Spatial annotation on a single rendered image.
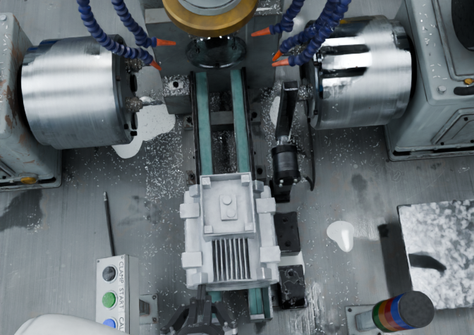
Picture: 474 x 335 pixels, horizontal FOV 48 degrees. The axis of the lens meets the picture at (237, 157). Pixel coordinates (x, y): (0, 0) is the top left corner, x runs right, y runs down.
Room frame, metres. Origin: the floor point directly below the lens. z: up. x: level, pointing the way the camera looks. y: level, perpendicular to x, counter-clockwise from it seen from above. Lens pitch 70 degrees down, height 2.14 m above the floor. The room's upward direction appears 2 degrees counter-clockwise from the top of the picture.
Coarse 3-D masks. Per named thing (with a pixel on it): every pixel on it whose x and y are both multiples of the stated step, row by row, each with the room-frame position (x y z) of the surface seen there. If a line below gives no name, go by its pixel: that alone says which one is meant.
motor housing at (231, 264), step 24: (264, 192) 0.32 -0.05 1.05; (264, 216) 0.26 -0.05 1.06; (192, 240) 0.22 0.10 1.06; (216, 240) 0.21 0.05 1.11; (240, 240) 0.21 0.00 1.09; (264, 240) 0.21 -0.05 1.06; (216, 264) 0.16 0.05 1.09; (240, 264) 0.16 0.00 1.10; (264, 264) 0.16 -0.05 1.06; (192, 288) 0.13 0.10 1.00; (216, 288) 0.13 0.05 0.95; (240, 288) 0.13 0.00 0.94
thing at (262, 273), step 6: (192, 186) 0.32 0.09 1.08; (198, 186) 0.32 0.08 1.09; (258, 186) 0.32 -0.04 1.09; (192, 192) 0.31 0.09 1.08; (198, 192) 0.31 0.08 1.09; (258, 192) 0.31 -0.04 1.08; (258, 270) 0.15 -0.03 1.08; (264, 270) 0.15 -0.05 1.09; (270, 270) 0.15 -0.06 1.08; (198, 276) 0.14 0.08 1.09; (204, 276) 0.14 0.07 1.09; (258, 276) 0.14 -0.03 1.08; (264, 276) 0.14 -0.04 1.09; (270, 276) 0.14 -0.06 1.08; (198, 282) 0.13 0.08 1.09; (204, 282) 0.13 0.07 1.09
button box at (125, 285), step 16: (112, 256) 0.19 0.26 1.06; (128, 256) 0.19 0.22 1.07; (128, 272) 0.16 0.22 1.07; (96, 288) 0.13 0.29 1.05; (112, 288) 0.13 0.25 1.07; (128, 288) 0.12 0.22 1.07; (96, 304) 0.10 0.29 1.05; (128, 304) 0.10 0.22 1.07; (96, 320) 0.07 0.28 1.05; (128, 320) 0.06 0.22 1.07
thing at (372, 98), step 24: (360, 24) 0.65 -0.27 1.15; (384, 24) 0.65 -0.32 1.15; (336, 48) 0.59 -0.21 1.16; (360, 48) 0.59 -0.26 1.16; (384, 48) 0.59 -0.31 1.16; (408, 48) 0.59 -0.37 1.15; (312, 72) 0.57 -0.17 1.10; (336, 72) 0.54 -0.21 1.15; (360, 72) 0.54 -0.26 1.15; (384, 72) 0.54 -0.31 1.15; (408, 72) 0.54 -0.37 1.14; (312, 96) 0.53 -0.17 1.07; (336, 96) 0.50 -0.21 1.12; (360, 96) 0.50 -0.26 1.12; (384, 96) 0.50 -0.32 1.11; (408, 96) 0.51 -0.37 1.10; (312, 120) 0.50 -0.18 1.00; (336, 120) 0.47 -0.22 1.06; (360, 120) 0.48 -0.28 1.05; (384, 120) 0.48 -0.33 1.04
